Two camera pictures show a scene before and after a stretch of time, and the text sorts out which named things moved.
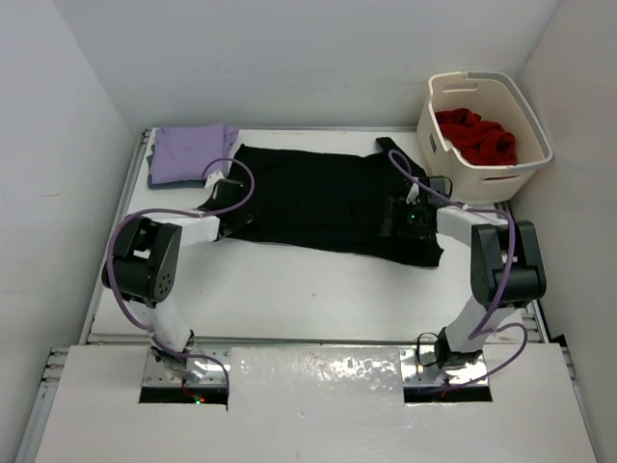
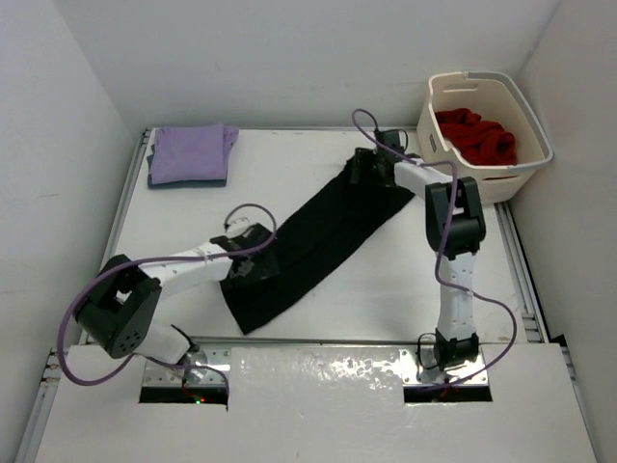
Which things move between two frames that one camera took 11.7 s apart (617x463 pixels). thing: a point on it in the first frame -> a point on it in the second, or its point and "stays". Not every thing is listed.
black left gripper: (244, 218) -> (265, 268)
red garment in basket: (480, 142) stays
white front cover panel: (312, 404) stays
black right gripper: (397, 207) -> (364, 157)
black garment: (335, 202) -> (313, 239)
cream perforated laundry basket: (479, 130) stays
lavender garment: (185, 152) stays
